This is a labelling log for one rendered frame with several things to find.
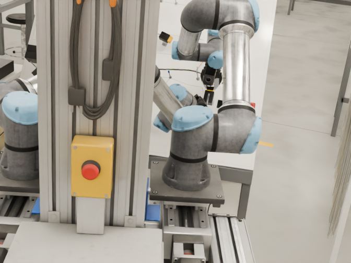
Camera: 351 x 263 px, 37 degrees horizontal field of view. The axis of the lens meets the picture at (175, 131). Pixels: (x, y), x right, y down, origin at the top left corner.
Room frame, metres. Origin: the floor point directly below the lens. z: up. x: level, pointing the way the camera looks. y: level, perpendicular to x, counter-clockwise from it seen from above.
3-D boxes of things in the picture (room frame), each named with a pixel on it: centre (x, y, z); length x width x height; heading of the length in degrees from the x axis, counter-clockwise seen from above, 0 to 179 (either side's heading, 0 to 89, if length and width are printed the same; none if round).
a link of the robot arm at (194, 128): (1.45, -0.05, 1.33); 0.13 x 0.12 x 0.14; 94
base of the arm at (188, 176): (1.45, -0.05, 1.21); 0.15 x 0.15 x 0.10
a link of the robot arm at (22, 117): (1.43, 0.45, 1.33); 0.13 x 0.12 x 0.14; 42
